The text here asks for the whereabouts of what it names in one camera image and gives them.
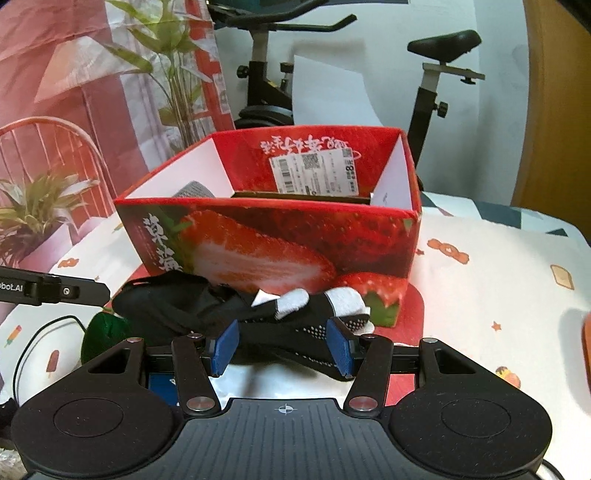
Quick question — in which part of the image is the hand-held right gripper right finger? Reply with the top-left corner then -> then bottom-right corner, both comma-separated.
325,318 -> 504,413

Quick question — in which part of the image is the black cloth bundle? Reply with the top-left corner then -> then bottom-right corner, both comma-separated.
112,271 -> 259,346

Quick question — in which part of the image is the wooden headboard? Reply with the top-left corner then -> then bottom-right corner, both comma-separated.
509,0 -> 591,234

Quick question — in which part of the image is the green mesh pouf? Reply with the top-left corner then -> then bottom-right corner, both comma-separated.
80,311 -> 136,366

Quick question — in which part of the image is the black white dotted sock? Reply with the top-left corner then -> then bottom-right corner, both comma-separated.
240,285 -> 374,381
231,287 -> 311,344

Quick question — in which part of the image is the teal geometric print sheet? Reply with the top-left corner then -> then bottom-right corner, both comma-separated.
421,190 -> 591,237

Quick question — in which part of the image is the white foam board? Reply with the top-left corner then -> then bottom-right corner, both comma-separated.
291,54 -> 385,128

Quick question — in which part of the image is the grey knitted cloth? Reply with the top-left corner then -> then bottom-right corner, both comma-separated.
170,181 -> 221,199

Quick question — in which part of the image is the red strawberry print box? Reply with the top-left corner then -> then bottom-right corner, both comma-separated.
114,126 -> 424,297

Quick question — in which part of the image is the blue packet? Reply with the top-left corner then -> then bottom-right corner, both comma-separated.
148,373 -> 182,408

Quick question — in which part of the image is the black exercise bike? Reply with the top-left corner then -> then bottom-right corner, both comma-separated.
205,0 -> 486,191

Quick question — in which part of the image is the black cable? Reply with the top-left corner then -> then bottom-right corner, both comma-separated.
13,315 -> 89,403

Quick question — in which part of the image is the printed backdrop cloth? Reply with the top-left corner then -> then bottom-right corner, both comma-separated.
0,0 -> 237,296

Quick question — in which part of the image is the white candy print blanket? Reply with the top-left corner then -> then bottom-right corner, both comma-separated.
0,203 -> 591,480

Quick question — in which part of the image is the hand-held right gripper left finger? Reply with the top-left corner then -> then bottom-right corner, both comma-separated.
85,319 -> 242,415

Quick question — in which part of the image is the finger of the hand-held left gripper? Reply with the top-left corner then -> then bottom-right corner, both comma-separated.
37,272 -> 112,307

